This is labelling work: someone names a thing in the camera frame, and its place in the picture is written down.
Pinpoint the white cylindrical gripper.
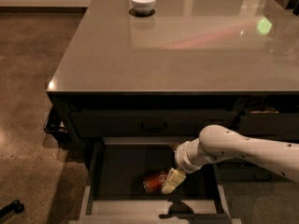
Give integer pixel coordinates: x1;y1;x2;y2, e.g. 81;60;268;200
162;139;208;194

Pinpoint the red coke can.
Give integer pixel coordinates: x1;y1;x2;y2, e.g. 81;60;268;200
143;171;167;193

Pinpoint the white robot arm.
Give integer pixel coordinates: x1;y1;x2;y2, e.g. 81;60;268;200
162;125;299;194

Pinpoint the right bottom drawer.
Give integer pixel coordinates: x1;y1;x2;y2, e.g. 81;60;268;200
217;163;286;182

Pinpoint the open middle drawer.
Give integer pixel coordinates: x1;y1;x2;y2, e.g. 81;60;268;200
69;138;242;224

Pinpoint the dark top drawer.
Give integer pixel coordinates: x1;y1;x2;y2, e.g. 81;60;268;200
70;109;237;138

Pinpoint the right upper drawer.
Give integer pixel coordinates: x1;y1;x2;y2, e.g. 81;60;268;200
237;111;299;140

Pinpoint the dark cabinet counter unit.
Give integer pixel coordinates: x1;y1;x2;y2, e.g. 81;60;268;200
46;0;299;182

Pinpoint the black object on floor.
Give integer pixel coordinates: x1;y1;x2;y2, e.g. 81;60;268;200
0;200;24;218

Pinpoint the white ceramic bowl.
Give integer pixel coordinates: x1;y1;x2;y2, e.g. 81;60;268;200
130;0;157;14

